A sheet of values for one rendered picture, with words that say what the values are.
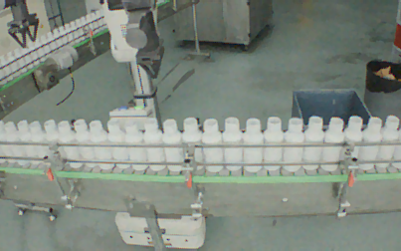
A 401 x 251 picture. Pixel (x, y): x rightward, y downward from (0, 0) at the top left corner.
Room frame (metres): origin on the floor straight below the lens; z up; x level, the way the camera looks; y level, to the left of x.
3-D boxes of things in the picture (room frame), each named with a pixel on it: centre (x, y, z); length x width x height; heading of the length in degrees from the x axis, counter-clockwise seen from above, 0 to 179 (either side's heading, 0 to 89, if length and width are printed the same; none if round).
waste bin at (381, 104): (2.07, -1.58, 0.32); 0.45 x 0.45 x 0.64
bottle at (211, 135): (0.74, -0.02, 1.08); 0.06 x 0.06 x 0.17
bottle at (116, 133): (0.80, 0.27, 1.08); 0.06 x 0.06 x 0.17
